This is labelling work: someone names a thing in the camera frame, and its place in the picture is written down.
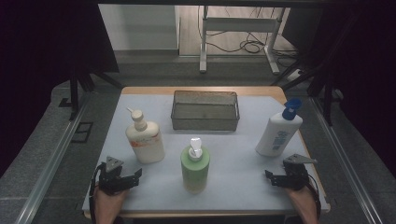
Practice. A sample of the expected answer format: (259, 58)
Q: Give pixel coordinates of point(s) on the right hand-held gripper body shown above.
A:
(294, 177)

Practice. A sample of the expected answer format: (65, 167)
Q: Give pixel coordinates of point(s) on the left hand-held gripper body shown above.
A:
(111, 180)

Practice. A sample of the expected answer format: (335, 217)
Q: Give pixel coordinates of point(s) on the cream ribbed pump bottle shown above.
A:
(146, 143)

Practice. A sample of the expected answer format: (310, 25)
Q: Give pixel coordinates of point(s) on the person's left hand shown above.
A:
(109, 200)

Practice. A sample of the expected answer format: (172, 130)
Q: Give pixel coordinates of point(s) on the person's right hand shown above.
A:
(300, 197)

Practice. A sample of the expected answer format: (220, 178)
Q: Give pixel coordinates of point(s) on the white bottle with blue cap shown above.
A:
(277, 137)

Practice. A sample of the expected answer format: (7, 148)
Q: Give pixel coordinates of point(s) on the green pump bottle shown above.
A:
(195, 172)

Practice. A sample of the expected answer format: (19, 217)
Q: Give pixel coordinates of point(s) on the black metal stand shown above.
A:
(327, 93)
(74, 93)

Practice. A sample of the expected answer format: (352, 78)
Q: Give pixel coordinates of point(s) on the white power strip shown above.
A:
(295, 74)

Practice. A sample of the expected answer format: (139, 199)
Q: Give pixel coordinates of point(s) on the black curtain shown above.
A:
(37, 62)
(367, 68)

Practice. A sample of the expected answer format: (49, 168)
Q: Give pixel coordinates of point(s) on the white cabinet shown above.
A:
(140, 26)

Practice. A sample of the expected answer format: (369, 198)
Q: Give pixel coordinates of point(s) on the aluminium rail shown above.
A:
(53, 161)
(345, 161)

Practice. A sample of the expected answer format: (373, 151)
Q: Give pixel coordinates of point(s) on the black floor bracket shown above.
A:
(82, 132)

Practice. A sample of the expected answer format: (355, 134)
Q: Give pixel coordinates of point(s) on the white desk frame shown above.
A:
(239, 25)

